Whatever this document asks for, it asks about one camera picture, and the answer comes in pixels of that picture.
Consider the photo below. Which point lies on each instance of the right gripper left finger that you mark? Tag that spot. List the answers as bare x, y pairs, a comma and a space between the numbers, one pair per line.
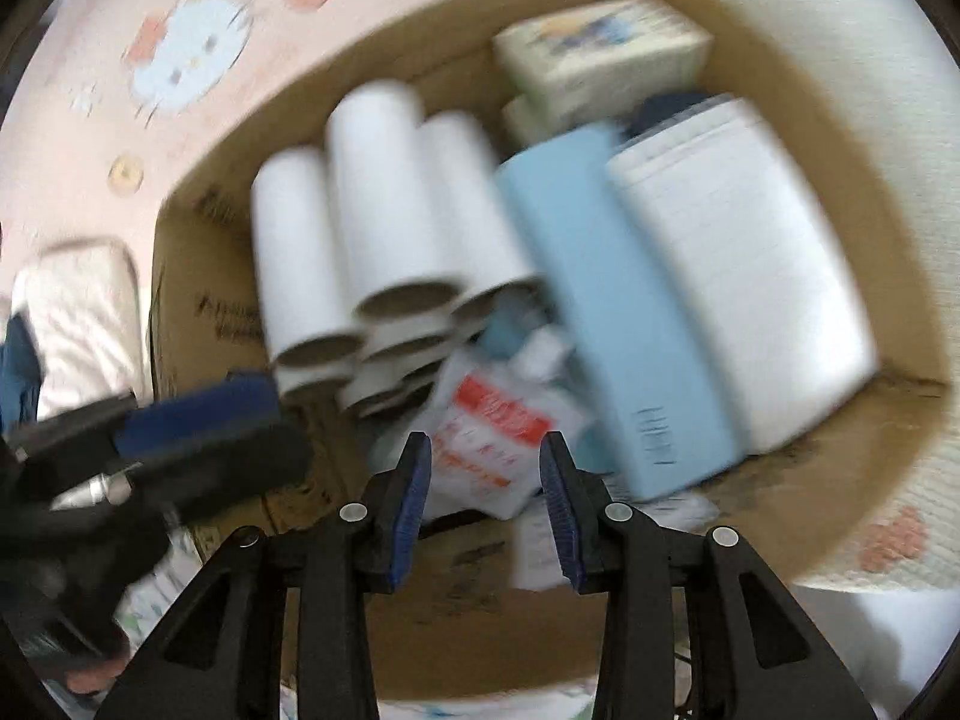
217, 652

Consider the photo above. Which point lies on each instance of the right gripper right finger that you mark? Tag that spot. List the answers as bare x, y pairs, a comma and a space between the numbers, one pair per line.
696, 626

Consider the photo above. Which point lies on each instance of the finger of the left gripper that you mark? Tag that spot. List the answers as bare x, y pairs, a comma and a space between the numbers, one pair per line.
238, 400
200, 477

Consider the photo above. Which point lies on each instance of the white paper roll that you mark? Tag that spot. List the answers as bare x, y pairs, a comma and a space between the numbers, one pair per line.
392, 352
399, 258
491, 252
306, 315

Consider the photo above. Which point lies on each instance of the red white sauce sachet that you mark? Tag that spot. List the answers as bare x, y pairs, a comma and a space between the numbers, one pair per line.
485, 423

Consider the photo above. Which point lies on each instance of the blue white tissue pack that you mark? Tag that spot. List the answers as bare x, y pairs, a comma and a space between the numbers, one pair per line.
519, 334

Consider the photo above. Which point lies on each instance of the person's left hand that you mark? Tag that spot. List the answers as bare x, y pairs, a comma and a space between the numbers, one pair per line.
100, 676

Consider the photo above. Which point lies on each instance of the dark blue cloth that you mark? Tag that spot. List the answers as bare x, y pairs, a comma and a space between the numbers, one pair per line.
21, 375

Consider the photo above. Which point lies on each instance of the cream patterned pillow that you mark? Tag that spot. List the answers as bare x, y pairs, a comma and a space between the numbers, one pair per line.
81, 302

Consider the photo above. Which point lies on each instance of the light blue flat pack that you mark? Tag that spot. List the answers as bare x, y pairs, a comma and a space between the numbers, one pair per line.
642, 364

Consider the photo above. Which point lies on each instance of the white paper roll in box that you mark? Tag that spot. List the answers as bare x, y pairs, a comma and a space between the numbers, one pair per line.
491, 252

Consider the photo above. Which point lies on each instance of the pink Hello Kitty blanket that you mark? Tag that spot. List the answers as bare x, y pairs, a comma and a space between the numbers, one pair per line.
128, 105

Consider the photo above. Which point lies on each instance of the white spiral notepad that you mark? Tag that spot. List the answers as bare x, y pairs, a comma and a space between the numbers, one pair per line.
757, 261

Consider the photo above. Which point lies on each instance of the brown cardboard box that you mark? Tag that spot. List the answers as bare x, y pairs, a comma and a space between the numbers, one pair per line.
485, 609

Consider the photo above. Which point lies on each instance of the green white cartoon box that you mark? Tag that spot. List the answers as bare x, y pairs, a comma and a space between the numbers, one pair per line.
595, 62

